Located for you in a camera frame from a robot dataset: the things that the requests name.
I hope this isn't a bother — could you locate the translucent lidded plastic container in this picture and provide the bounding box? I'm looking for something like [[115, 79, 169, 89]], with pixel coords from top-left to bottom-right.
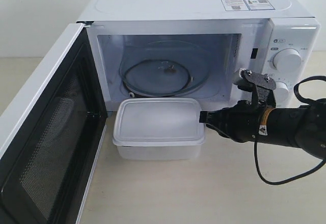
[[113, 98, 205, 160]]

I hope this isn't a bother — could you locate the white Midea microwave oven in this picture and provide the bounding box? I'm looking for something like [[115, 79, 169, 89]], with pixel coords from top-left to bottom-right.
[[77, 0, 320, 111]]

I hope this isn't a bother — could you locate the black camera cable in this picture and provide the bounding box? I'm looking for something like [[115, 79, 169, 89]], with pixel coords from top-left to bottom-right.
[[253, 75, 326, 185]]

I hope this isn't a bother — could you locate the glass microwave turntable plate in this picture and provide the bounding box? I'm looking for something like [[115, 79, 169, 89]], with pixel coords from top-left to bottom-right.
[[120, 40, 209, 97]]

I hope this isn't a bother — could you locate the white printed instruction sheet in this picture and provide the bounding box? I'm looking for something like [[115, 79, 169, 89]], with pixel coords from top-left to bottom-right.
[[221, 0, 275, 12]]

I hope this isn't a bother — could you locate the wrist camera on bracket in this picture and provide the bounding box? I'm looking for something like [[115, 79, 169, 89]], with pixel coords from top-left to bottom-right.
[[233, 68, 276, 108]]

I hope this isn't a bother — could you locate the white microwave door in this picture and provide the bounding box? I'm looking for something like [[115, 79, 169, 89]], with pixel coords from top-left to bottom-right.
[[1, 22, 107, 223]]

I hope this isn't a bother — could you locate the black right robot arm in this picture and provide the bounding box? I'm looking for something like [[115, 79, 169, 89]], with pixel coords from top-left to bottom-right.
[[199, 100, 325, 160]]

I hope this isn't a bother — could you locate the upper white control knob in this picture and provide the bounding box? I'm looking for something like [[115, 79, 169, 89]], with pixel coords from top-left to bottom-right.
[[273, 48, 303, 73]]

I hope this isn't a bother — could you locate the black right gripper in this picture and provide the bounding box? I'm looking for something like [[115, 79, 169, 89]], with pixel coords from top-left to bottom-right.
[[199, 100, 262, 143]]

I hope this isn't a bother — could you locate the lower white timer knob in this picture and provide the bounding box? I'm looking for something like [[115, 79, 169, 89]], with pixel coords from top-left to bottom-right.
[[274, 81, 289, 102]]

